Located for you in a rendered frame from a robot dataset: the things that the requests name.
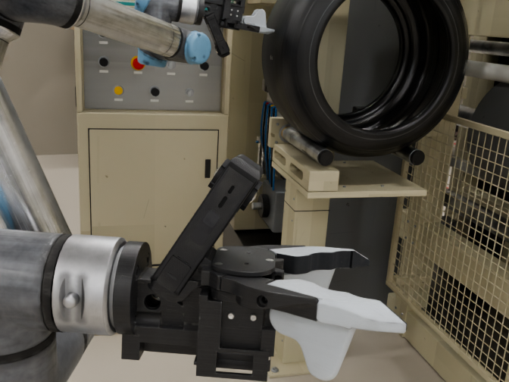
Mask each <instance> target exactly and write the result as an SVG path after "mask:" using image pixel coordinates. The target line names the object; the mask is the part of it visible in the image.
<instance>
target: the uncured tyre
mask: <svg viewBox="0 0 509 382"><path fill-rule="evenodd" d="M344 1H345V0H277V1H276V3H275V5H274V6H273V9H272V11H271V13H270V16H269V18H268V21H267V28H269V29H273V30H275V32H274V33H270V34H264V38H263V43H262V54H261V57H262V69H263V74H264V81H265V83H266V87H267V91H268V92H269V95H270V97H271V99H272V101H273V103H274V105H275V106H276V109H277V110H278V112H279V113H280V114H281V115H282V116H283V118H284V119H285V120H286V121H287V122H288V123H289V124H290V125H291V126H292V127H294V128H295V129H296V130H297V131H298V132H300V133H302V134H303V135H305V136H306V137H308V138H310V139H312V140H313V141H315V142H316V143H318V144H320V145H321V146H323V147H324V148H326V149H329V150H331V151H333V152H336V153H339V154H342V155H348V156H354V157H374V156H381V155H388V154H391V153H394V152H398V151H400V150H402V149H405V148H407V147H408V146H411V145H413V144H414V143H416V142H417V141H419V140H420V139H422V138H423V137H424V136H425V135H426V134H428V133H429V132H430V131H431V130H432V129H433V128H434V127H435V126H436V125H437V124H438V123H439V122H440V121H441V120H442V118H443V117H444V116H445V115H446V114H447V112H448V110H449V109H450V107H451V106H452V104H453V103H454V100H455V99H456V97H457V94H458V93H459V90H460V88H461V85H462V83H463V80H464V75H465V72H466V69H467V61H468V55H469V33H468V27H467V19H466V16H465V13H464V9H463V7H462V4H461V1H460V0H380V1H381V2H382V3H383V4H384V5H385V6H386V7H387V8H388V10H389V12H390V13H391V15H392V17H393V19H394V22H395V25H396V27H397V31H398V39H399V53H398V62H397V65H396V68H395V72H394V74H393V76H392V78H391V80H390V82H389V84H388V85H387V87H386V88H385V89H384V90H383V92H382V93H381V94H380V95H379V96H378V97H377V98H376V99H375V100H374V101H372V102H371V103H370V104H369V105H367V106H365V107H363V108H361V109H359V110H356V111H353V112H350V113H346V114H336V113H335V112H334V110H332V109H331V107H330V106H329V104H328V102H327V100H326V99H325V96H324V94H323V91H322V89H321V86H320V81H319V77H318V69H317V59H318V52H319V47H320V41H321V39H322V35H323V32H324V30H325V28H326V25H327V24H328V22H329V20H330V18H331V17H332V16H333V14H334V13H335V11H336V10H337V9H338V7H339V6H340V5H341V4H342V3H343V2H344ZM270 53H273V62H270Z"/></svg>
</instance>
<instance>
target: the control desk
mask: <svg viewBox="0 0 509 382"><path fill-rule="evenodd" d="M171 24H173V25H175V26H178V27H181V28H183V29H185V30H189V31H198V32H200V33H204V34H205V35H206V36H207V37H208V38H209V40H210V42H211V53H210V56H209V58H208V60H207V61H206V62H205V63H203V64H187V63H182V62H176V61H167V64H166V67H154V66H149V65H144V64H140V63H139V62H138V60H137V58H138V48H137V47H135V46H132V45H128V44H126V43H123V42H119V41H117V40H114V39H110V38H108V37H105V36H101V35H98V34H96V33H92V32H89V31H87V30H83V29H80V28H78V27H74V35H75V40H74V48H75V72H76V86H75V99H76V107H77V145H78V170H79V194H80V234H82V235H93V236H115V237H123V238H124V239H125V240H126V241H127V242H128V241H139V242H147V243H148V244H149V246H150V250H151V262H152V268H157V267H159V265H160V264H161V262H162V261H163V260H164V258H165V256H166V255H167V253H168V252H169V251H170V249H171V247H172V246H173V244H174V243H175V242H176V240H177V239H178V237H179V236H180V234H181V233H182V232H183V230H184V228H185V227H186V225H187V224H188V223H189V221H190V220H191V218H192V216H193V215H194V213H195V212H196V211H197V209H198V207H199V206H200V204H201V203H202V202H203V201H204V199H205V197H206V196H207V194H208V193H209V191H210V189H211V188H210V187H208V185H209V183H210V182H211V180H212V179H213V177H214V172H215V171H216V169H218V168H219V167H220V166H221V165H222V164H223V163H224V162H225V160H226V155H227V138H228V121H229V116H228V114H229V107H230V75H231V58H232V41H233V30H231V29H227V28H222V27H221V28H220V30H221V32H222V34H223V37H224V39H225V41H226V42H227V44H228V46H229V48H230V54H229V55H227V56H226V57H224V58H222V57H220V56H219V55H218V54H217V53H216V50H215V44H214V41H213V39H212V38H211V34H210V32H209V30H208V27H207V25H206V23H205V19H204V18H202V22H201V25H200V26H199V25H195V24H193V25H191V24H186V23H179V22H174V21H171Z"/></svg>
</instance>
